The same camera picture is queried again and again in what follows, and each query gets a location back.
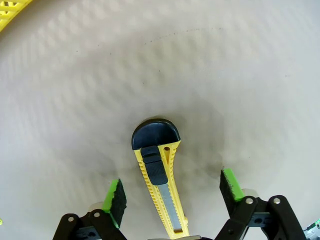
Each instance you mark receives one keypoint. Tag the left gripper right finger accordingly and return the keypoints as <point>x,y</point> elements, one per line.
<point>228,190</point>

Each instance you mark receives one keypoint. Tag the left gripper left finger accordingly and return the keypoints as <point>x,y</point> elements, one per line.
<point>117,200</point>

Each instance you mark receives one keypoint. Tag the yellow utility knife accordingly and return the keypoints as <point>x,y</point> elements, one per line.
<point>156,160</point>

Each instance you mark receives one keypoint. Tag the yellow plastic shopping basket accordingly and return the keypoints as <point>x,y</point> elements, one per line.
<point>7,12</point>

